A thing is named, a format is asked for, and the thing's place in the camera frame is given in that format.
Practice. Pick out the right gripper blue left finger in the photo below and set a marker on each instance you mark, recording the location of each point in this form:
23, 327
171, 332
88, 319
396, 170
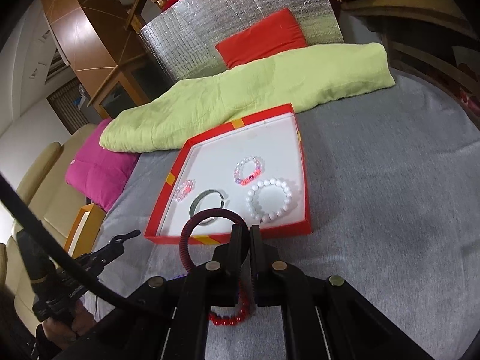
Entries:
227, 276

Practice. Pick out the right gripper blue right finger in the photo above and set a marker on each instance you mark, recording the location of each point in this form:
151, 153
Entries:
272, 278

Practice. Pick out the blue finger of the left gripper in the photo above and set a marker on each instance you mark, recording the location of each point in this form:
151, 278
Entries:
119, 240

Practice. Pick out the operator left hand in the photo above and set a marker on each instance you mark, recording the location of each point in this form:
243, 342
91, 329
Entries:
53, 336

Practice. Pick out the orange cardboard box lid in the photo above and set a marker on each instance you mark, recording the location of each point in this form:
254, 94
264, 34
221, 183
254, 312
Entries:
84, 231

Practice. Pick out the silver metal bangle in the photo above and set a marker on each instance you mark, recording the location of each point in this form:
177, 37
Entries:
208, 199

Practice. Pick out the magenta pillow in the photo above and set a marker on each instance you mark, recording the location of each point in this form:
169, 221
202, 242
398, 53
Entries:
100, 174

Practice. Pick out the beige leather sofa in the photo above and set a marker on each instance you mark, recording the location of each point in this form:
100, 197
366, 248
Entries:
46, 193

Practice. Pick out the red shallow cardboard tray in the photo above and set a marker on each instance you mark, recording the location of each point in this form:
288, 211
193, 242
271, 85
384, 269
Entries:
258, 160

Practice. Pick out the light green folded blanket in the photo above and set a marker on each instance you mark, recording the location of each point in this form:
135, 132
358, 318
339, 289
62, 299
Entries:
304, 78

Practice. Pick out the grey bed cover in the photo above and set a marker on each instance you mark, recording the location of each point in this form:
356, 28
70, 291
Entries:
393, 188

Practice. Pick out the silver reflective insulation sheet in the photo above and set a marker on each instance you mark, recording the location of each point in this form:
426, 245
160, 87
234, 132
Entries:
183, 38

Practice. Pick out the wooden cabinet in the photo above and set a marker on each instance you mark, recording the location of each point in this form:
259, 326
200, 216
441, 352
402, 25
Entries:
104, 55

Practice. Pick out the red cushion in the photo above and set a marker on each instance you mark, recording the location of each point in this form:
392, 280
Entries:
274, 34

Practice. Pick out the wooden shelf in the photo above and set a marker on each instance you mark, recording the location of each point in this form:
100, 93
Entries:
430, 39

